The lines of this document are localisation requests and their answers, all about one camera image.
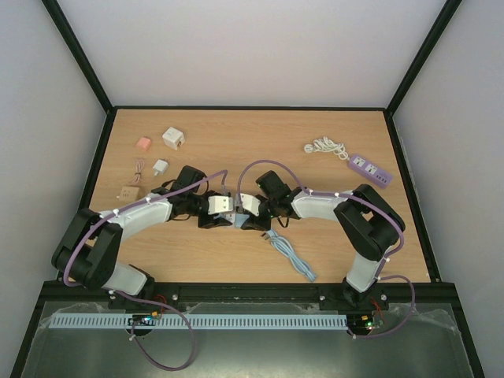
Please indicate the blue-grey power strip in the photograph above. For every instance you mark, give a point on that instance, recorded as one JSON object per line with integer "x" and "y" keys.
{"x": 237, "y": 219}

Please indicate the purple power strip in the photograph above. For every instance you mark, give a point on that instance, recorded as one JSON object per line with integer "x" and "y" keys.
{"x": 369, "y": 170}

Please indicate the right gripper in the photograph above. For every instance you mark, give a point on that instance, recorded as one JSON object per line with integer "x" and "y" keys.
{"x": 256, "y": 224}

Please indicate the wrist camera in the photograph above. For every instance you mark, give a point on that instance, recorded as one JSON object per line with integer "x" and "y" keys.
{"x": 220, "y": 204}
{"x": 249, "y": 203}

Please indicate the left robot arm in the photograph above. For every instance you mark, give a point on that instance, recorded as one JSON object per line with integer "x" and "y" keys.
{"x": 87, "y": 253}

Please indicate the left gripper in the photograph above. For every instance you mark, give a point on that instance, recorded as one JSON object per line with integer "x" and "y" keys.
{"x": 213, "y": 222}

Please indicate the light blue cable duct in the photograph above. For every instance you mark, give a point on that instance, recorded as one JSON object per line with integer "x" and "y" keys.
{"x": 199, "y": 321}

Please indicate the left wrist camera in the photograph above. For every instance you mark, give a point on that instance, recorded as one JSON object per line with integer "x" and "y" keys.
{"x": 220, "y": 204}

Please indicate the beige wooden-look adapter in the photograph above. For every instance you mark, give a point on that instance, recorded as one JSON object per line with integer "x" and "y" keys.
{"x": 129, "y": 194}

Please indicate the white small charger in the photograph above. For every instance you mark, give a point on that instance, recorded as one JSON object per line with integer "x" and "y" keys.
{"x": 160, "y": 167}

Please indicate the white tiger cube socket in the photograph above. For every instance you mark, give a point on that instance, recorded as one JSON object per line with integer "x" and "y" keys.
{"x": 173, "y": 138}

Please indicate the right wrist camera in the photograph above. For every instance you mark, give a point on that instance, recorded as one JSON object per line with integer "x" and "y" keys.
{"x": 249, "y": 203}

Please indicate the black frame rail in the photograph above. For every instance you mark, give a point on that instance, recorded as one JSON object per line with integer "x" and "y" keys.
{"x": 328, "y": 296}

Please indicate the pink charger plug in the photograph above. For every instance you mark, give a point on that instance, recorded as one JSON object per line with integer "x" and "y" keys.
{"x": 144, "y": 143}

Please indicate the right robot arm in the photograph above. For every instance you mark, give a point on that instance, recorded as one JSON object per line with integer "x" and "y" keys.
{"x": 374, "y": 229}

